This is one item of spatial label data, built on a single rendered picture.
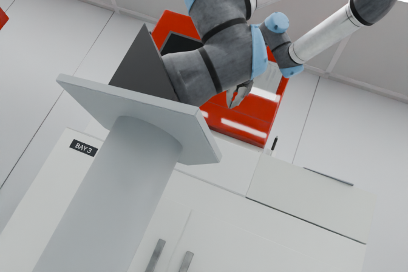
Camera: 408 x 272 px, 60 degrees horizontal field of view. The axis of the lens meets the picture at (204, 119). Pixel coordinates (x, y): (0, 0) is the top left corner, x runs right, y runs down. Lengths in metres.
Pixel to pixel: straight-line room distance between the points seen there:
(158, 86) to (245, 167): 0.47
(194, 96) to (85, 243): 0.36
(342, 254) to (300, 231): 0.12
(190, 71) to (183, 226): 0.46
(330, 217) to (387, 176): 2.53
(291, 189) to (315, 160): 2.35
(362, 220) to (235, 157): 0.40
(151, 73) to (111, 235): 0.32
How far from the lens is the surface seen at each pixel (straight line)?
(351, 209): 1.11
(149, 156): 0.70
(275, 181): 1.08
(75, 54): 4.13
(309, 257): 1.06
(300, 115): 3.56
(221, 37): 0.81
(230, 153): 1.09
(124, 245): 0.70
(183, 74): 0.78
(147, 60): 0.76
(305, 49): 1.17
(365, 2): 1.02
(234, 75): 0.80
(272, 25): 1.24
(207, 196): 1.05
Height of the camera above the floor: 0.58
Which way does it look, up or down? 22 degrees up
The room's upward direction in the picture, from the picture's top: 24 degrees clockwise
